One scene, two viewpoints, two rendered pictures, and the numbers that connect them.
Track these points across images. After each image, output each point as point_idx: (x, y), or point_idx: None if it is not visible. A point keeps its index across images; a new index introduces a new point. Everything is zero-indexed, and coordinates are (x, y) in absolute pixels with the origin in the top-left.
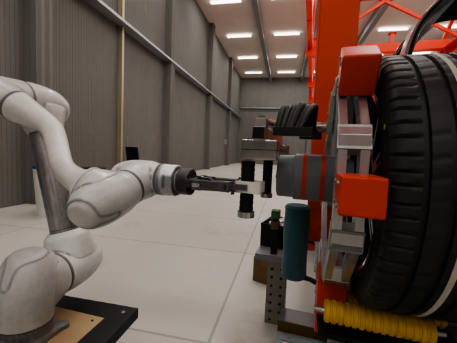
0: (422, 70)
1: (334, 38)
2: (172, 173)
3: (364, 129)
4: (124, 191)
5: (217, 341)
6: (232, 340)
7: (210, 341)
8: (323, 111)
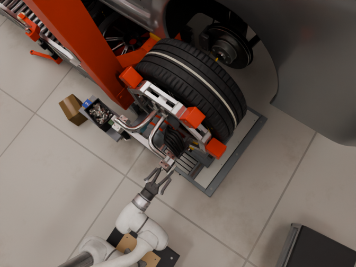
0: (213, 105)
1: (64, 12)
2: (148, 202)
3: (207, 134)
4: (158, 225)
5: (125, 170)
6: (128, 162)
7: (124, 174)
8: (94, 61)
